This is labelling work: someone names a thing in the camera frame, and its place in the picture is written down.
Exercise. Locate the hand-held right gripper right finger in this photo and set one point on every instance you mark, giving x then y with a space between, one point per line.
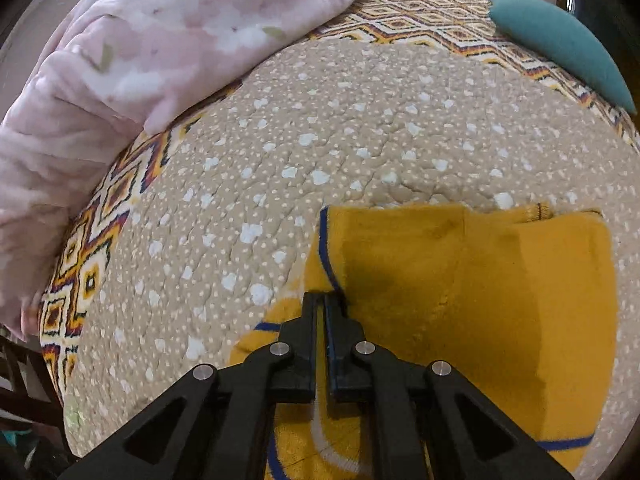
334 330

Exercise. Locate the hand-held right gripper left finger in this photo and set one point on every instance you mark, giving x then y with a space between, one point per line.
310 325

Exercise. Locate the yellow striped knit sweater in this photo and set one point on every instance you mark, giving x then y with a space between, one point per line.
450 285

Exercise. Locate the beige dotted quilted blanket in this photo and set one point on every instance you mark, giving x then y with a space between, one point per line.
300 160

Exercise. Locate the dark wooden chair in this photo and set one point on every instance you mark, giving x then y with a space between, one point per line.
25 385

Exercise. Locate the geometric patterned bed sheet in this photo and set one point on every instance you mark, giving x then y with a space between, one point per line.
425 15

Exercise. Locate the pink floral duvet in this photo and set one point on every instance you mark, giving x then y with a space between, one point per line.
150 35

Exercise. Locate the teal pillow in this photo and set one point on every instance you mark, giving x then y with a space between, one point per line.
550 40

